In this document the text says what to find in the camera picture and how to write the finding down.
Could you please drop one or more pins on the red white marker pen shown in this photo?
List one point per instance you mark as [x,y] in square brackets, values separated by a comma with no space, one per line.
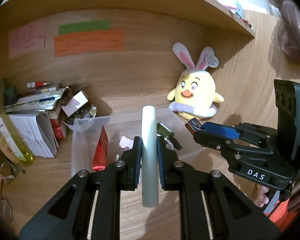
[38,84]

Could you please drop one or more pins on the blue small box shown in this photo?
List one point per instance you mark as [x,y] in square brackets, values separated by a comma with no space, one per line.
[193,125]

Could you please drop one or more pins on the red foil packet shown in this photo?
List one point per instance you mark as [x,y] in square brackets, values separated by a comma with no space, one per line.
[101,152]

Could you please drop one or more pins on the olive green dropper bottle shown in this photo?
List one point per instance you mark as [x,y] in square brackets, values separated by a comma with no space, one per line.
[165,130]

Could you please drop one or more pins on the yellow-green spray bottle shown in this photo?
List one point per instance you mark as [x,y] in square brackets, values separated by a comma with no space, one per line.
[15,145]

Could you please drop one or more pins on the clear lens eyeglasses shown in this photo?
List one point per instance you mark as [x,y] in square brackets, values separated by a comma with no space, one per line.
[5,210]

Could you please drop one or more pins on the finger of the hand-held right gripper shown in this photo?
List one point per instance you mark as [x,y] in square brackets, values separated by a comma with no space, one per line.
[207,140]
[220,130]

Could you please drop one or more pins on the green paper note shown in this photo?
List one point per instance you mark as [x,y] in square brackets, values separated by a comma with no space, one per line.
[82,27]

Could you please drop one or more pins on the person's right hand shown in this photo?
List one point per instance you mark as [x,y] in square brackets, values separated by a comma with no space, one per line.
[261,196]

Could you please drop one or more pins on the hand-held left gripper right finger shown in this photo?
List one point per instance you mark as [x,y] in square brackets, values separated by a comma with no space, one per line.
[160,165]

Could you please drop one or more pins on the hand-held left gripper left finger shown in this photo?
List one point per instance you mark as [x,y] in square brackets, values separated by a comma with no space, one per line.
[138,165]

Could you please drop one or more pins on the red box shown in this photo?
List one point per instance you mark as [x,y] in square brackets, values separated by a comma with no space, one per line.
[58,130]

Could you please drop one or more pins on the stack of leaflets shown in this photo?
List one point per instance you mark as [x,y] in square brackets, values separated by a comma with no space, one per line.
[37,100]

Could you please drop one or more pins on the pale green tube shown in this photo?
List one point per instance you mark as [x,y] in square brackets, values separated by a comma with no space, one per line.
[149,135]

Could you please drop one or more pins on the white small open carton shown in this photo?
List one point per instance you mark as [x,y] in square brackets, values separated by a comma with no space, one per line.
[75,103]

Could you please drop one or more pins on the cream lotion tube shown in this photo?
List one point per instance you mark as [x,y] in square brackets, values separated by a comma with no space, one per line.
[5,142]

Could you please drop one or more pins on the person's right forearm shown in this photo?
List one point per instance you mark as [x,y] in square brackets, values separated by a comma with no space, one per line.
[281,213]

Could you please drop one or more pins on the clear small bowl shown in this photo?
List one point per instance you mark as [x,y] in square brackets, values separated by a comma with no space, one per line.
[70,126]

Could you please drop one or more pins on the white folded papers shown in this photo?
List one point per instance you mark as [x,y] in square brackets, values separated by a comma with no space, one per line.
[35,135]

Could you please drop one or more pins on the dark green jar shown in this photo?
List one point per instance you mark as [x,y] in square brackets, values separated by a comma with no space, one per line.
[10,93]

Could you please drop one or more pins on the yellow chick plush toy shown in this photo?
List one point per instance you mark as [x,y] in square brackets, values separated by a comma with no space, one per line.
[197,92]

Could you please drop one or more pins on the pile of metal clips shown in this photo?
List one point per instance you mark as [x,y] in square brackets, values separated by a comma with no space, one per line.
[86,113]

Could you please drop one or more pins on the pink paper note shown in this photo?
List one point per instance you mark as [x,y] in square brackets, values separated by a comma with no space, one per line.
[26,38]

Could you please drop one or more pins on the clear plastic bin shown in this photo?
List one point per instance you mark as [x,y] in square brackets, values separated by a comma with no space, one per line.
[82,142]

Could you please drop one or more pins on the orange paper note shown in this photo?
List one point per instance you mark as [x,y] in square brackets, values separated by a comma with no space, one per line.
[87,43]

